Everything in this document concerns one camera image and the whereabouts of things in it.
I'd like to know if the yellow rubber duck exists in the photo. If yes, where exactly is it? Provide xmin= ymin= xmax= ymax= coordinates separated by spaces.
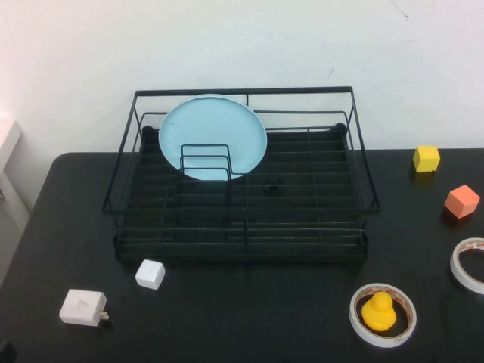
xmin=360 ymin=292 xmax=397 ymax=333

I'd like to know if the black wire dish rack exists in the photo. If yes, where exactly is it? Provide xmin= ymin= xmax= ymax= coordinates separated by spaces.
xmin=102 ymin=86 xmax=381 ymax=264

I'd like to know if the white power adapter plug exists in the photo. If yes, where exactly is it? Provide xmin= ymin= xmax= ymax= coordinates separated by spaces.
xmin=58 ymin=288 xmax=112 ymax=326

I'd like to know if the orange cube block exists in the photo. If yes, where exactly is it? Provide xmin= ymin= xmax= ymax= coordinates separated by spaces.
xmin=443 ymin=184 xmax=481 ymax=220

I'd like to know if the yellow cube block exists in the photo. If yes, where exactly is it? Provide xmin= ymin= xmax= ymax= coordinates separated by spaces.
xmin=411 ymin=145 xmax=442 ymax=174

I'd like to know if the small white cube block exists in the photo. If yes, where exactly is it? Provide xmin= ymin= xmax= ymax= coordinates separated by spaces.
xmin=135 ymin=259 xmax=166 ymax=291

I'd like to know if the white furniture panel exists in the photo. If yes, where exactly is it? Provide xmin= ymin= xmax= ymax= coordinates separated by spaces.
xmin=0 ymin=119 xmax=34 ymax=243

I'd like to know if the white double-sided tape roll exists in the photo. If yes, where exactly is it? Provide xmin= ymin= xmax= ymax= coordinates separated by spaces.
xmin=448 ymin=237 xmax=484 ymax=295
xmin=348 ymin=282 xmax=417 ymax=349

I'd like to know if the light blue round plate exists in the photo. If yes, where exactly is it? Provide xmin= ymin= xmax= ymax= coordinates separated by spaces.
xmin=157 ymin=93 xmax=268 ymax=182

